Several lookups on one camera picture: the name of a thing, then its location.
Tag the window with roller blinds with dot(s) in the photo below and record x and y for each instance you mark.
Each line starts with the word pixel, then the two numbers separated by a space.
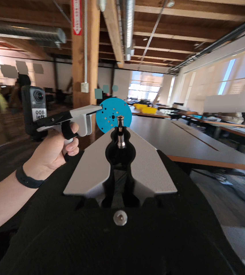
pixel 232 75

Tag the wooden post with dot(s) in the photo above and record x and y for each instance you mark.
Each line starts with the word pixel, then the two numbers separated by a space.
pixel 92 53

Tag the window with white frame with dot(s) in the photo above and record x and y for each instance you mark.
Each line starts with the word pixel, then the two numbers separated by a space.
pixel 146 86

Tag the red and white sign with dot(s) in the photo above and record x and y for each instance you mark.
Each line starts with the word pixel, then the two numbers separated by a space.
pixel 76 17

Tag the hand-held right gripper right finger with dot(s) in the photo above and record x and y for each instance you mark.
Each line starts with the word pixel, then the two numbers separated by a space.
pixel 152 171

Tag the silver air duct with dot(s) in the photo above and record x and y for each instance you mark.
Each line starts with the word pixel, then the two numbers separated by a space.
pixel 128 32
pixel 27 33

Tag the yellow bin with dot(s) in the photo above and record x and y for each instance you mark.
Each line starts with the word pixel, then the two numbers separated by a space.
pixel 149 110
pixel 140 106

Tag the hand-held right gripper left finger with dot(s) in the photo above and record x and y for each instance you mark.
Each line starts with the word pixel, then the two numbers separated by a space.
pixel 85 171

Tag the white electrical box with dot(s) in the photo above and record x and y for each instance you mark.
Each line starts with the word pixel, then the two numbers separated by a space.
pixel 84 87

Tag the person's left forearm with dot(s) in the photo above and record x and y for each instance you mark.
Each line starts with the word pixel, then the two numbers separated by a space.
pixel 2 204

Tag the black wristband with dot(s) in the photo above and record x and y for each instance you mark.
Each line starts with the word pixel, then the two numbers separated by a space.
pixel 27 182

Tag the black ceiling pipes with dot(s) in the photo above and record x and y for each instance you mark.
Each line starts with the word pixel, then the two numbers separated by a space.
pixel 221 42

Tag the dark desk with wooden edge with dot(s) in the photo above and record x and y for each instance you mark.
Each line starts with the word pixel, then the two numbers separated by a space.
pixel 199 119
pixel 242 131

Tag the blue round metal plate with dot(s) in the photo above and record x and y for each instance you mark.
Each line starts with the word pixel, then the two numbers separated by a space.
pixel 124 111

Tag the metal cross wrench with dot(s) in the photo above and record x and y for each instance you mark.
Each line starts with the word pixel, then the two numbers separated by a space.
pixel 120 139

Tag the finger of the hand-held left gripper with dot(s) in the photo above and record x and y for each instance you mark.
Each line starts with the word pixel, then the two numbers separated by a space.
pixel 85 110
pixel 89 124

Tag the person's left hand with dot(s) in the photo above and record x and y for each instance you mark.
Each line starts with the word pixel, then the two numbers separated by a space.
pixel 47 154

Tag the long table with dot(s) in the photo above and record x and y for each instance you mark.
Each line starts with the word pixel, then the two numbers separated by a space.
pixel 154 115

